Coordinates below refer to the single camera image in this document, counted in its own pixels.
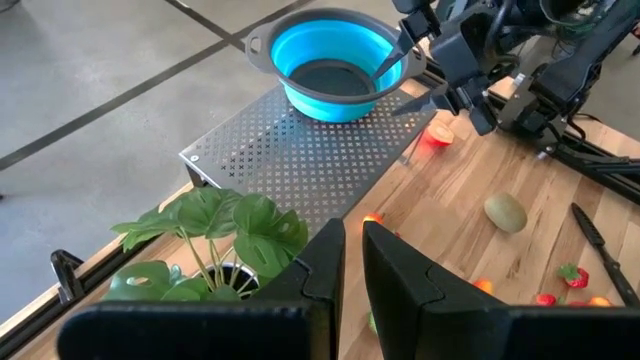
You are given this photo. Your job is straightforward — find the red toy apple half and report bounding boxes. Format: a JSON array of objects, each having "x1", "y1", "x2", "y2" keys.
[{"x1": 423, "y1": 119, "x2": 456, "y2": 149}]

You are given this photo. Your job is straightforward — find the blue collapsible colander bowl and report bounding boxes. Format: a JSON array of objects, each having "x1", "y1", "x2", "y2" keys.
[{"x1": 244, "y1": 7, "x2": 429, "y2": 124}]

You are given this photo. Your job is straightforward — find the black table clamp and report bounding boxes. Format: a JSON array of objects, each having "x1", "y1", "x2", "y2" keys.
[{"x1": 49, "y1": 248, "x2": 86, "y2": 305}]

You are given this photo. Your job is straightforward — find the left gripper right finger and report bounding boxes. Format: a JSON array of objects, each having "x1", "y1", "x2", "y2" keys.
[{"x1": 362, "y1": 221, "x2": 640, "y2": 360}]

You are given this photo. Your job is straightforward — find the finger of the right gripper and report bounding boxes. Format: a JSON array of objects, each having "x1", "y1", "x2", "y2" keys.
[
  {"x1": 370, "y1": 27, "x2": 419, "y2": 82},
  {"x1": 391, "y1": 85, "x2": 454, "y2": 117}
]

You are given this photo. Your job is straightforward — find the whole brown toy kiwi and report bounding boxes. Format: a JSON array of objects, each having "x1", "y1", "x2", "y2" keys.
[{"x1": 483, "y1": 192, "x2": 529, "y2": 234}]

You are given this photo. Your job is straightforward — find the green plant in white pot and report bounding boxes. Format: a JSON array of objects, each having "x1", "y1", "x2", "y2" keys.
[{"x1": 102, "y1": 186, "x2": 310, "y2": 304}]

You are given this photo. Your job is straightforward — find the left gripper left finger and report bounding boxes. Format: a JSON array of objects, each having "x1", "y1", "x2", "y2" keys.
[{"x1": 56, "y1": 218, "x2": 347, "y2": 360}]

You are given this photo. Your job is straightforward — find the perforated metal shelf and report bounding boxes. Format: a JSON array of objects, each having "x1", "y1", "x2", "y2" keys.
[{"x1": 178, "y1": 82, "x2": 436, "y2": 236}]

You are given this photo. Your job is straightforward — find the black kitchen knife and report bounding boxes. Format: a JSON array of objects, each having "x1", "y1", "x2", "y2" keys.
[{"x1": 571, "y1": 202, "x2": 640, "y2": 309}]

